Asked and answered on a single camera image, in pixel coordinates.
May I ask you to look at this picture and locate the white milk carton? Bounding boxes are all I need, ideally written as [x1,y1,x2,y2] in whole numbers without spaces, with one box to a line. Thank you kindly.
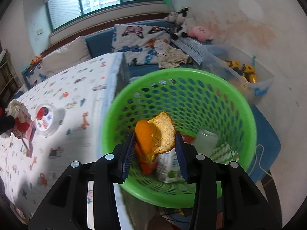
[156,146,184,184]

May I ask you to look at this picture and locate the beige cushion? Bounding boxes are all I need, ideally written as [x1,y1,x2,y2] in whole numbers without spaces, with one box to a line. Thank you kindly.
[40,35,93,77]

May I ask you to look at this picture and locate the yellow toy trucks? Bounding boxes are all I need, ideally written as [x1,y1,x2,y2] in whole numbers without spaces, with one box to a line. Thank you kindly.
[225,60,258,84]

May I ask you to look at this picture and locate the small butterfly print pillow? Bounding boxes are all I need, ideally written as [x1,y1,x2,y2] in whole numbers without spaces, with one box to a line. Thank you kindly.
[24,62,48,89]

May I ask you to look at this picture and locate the green framed window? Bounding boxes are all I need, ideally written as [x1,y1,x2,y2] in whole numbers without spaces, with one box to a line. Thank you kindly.
[45,0,161,30]

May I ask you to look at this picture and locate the red cartoon snack cup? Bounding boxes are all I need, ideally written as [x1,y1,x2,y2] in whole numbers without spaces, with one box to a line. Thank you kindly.
[12,110,33,138]

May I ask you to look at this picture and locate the pink plush toy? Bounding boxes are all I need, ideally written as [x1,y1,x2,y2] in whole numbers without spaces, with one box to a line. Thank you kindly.
[187,25,214,41]

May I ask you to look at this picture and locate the clear plastic storage box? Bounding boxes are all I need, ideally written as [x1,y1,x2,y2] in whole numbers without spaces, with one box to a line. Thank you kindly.
[201,45,276,106]

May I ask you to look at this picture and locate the blue sofa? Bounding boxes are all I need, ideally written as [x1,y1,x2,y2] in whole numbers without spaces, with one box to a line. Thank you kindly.
[23,20,216,89]

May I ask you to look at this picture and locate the patterned baby clothes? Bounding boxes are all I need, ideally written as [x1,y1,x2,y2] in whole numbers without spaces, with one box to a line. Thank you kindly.
[155,39,192,69]

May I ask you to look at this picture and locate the white tissue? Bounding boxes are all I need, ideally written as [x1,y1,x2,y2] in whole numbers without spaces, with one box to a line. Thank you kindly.
[5,99,27,118]

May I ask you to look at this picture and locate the clear jelly cup red lid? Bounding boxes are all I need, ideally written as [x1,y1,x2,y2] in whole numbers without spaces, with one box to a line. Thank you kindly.
[35,103,66,137]

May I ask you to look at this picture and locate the green plastic basket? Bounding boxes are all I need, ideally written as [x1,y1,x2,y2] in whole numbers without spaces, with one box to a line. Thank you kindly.
[98,67,257,208]

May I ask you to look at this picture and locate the white paper cup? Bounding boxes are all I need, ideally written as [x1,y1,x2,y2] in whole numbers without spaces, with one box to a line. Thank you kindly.
[192,128,219,156]

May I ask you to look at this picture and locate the large butterfly print pillow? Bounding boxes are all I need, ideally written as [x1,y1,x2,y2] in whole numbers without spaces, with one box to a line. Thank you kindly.
[111,24,178,65]

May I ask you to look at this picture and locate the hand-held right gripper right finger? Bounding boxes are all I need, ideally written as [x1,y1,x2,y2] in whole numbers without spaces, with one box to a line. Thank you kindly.
[175,132,282,230]

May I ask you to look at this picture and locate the white cord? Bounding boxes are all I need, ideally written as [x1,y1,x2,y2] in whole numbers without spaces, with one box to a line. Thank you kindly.
[254,144,274,180]

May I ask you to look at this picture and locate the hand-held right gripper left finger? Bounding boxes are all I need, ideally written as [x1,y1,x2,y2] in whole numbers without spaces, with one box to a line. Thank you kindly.
[28,131,136,230]

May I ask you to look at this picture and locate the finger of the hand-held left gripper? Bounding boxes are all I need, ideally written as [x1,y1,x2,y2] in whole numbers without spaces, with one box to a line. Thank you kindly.
[0,115,15,136]

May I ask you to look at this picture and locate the metal shelf rack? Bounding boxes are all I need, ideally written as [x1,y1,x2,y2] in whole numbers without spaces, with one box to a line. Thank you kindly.
[0,49,22,101]

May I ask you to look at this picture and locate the black and white plush cow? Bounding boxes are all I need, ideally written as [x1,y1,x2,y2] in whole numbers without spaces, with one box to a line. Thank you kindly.
[164,7,191,41]

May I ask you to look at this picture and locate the orange peel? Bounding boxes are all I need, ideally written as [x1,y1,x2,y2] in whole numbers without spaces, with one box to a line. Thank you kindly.
[135,111,175,163]

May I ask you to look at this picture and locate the white cartoon print tablecloth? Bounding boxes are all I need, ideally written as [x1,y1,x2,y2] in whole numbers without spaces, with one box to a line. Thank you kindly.
[0,52,125,223]

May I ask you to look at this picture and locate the grey striped cloth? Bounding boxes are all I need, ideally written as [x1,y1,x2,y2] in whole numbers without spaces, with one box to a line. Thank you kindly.
[171,37,207,65]

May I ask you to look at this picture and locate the blue stool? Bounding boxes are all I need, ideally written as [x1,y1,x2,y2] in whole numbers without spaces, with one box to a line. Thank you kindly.
[245,105,281,182]

